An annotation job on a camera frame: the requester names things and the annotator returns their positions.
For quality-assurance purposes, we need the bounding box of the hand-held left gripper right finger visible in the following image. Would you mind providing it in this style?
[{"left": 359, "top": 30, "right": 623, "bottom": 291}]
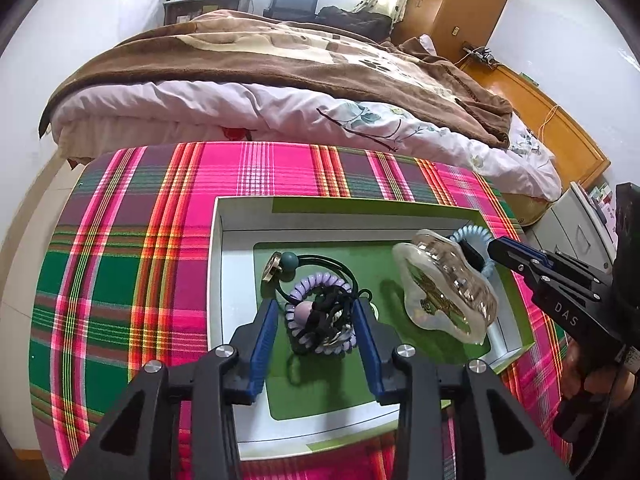
[{"left": 352, "top": 297, "right": 573, "bottom": 480}]

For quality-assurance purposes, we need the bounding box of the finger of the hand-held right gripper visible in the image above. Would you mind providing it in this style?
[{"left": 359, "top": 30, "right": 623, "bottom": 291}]
[
  {"left": 488, "top": 236, "right": 615, "bottom": 276},
  {"left": 491, "top": 249, "right": 602, "bottom": 303}
]

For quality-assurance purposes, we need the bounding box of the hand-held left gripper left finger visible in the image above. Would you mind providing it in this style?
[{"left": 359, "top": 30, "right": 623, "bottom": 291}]
[{"left": 62, "top": 299, "right": 280, "bottom": 480}]

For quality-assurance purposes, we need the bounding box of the purple spiral hair tie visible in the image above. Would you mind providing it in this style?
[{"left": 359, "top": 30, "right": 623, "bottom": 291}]
[{"left": 285, "top": 272, "right": 358, "bottom": 357}]

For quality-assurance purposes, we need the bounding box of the bundle of black hair ties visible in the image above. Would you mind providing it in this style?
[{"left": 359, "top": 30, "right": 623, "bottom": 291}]
[{"left": 304, "top": 287, "right": 353, "bottom": 343}]

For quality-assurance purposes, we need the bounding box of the light blue spiral hair tie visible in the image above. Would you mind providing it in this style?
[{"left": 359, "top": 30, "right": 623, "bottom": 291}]
[{"left": 447, "top": 225, "right": 496, "bottom": 278}]

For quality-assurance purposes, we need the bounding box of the large clear hair claw clip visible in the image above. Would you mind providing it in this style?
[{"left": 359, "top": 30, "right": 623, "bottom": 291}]
[{"left": 392, "top": 229, "right": 501, "bottom": 346}]

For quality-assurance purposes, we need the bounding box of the black hair tie with bead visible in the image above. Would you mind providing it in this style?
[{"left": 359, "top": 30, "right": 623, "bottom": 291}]
[{"left": 262, "top": 251, "right": 373, "bottom": 306}]

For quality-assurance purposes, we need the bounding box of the person's right forearm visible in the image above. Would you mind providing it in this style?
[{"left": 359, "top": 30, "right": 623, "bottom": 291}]
[{"left": 570, "top": 390, "right": 640, "bottom": 480}]

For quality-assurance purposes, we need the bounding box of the person's right hand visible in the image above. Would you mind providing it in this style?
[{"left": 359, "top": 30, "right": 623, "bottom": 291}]
[{"left": 564, "top": 337, "right": 640, "bottom": 411}]

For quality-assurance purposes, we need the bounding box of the grey drawer cabinet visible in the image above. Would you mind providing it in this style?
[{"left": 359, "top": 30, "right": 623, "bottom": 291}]
[{"left": 530, "top": 180, "right": 621, "bottom": 271}]

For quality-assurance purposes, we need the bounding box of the wooden headboard cabinet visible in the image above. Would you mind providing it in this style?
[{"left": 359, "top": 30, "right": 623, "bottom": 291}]
[{"left": 457, "top": 57, "right": 612, "bottom": 226}]

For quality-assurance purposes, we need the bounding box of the pink green plaid cloth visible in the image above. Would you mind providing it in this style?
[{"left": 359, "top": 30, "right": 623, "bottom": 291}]
[{"left": 29, "top": 142, "right": 573, "bottom": 480}]

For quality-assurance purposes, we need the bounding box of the power strip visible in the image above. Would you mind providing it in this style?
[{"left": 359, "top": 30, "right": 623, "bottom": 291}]
[{"left": 462, "top": 42, "right": 498, "bottom": 66}]

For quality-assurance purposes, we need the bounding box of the white floral quilt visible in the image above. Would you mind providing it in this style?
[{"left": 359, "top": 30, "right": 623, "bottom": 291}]
[{"left": 50, "top": 80, "right": 563, "bottom": 201}]

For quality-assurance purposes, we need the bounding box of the wooden wardrobe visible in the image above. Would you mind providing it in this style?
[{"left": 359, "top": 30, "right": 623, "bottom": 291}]
[{"left": 390, "top": 0, "right": 518, "bottom": 63}]

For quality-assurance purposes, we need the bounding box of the brown blanket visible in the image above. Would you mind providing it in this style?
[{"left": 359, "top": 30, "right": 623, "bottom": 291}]
[{"left": 40, "top": 7, "right": 513, "bottom": 150}]

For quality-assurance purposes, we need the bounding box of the dark brown cloth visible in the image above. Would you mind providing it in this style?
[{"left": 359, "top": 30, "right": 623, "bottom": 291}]
[{"left": 317, "top": 5, "right": 393, "bottom": 41}]

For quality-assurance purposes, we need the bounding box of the black office chair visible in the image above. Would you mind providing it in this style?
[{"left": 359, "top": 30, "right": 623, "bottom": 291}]
[{"left": 263, "top": 0, "right": 321, "bottom": 21}]

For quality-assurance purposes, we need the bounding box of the thin white cable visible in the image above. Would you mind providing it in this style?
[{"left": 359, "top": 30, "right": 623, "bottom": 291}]
[{"left": 537, "top": 105, "right": 558, "bottom": 141}]

